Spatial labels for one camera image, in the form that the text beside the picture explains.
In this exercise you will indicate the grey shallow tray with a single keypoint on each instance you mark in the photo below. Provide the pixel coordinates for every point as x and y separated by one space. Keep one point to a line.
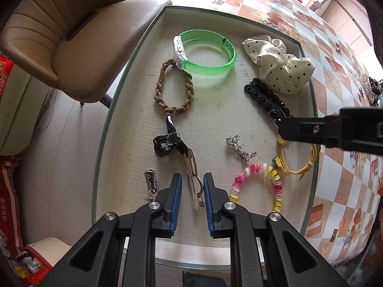
134 125

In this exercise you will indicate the white polka dot scrunchie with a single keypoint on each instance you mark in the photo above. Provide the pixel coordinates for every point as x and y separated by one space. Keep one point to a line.
281 68

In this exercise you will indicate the red printed cloth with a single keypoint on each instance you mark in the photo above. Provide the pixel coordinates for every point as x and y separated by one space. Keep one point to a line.
9 191

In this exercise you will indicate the red patterned cushion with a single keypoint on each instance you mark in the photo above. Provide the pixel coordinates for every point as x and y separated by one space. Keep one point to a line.
3 71

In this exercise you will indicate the beige sofa seat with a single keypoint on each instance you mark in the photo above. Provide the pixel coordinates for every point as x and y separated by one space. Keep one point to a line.
18 110

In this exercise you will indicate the small silver clip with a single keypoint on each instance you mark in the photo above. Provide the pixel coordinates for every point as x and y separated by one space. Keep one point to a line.
150 179

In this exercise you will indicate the black beaded hair clip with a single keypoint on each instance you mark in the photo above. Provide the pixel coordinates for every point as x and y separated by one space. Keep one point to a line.
263 98

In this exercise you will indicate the black claw clip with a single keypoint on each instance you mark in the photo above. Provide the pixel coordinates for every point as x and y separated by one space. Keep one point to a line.
157 143

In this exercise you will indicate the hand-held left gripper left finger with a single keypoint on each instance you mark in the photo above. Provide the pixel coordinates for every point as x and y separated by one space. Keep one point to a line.
176 206

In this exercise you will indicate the beige toothed hair clip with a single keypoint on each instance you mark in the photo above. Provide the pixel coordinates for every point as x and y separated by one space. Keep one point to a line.
191 167

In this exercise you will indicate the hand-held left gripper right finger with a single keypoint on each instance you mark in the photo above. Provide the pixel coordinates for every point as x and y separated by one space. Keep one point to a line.
210 206

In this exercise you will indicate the small dark brooch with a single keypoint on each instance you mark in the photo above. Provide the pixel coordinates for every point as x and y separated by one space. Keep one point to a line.
338 47

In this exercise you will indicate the brown leather chair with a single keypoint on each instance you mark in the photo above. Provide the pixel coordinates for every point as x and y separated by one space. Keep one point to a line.
59 21

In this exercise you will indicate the white container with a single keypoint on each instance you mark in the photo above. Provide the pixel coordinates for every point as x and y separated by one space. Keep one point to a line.
48 245

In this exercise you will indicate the checkered printed tablecloth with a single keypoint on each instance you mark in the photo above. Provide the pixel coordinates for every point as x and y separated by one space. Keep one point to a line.
338 185

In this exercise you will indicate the clear claw clip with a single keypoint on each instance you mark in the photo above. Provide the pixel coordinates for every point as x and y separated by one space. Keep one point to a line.
364 88

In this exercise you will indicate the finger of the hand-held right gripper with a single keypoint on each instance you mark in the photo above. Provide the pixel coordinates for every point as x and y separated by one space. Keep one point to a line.
299 130

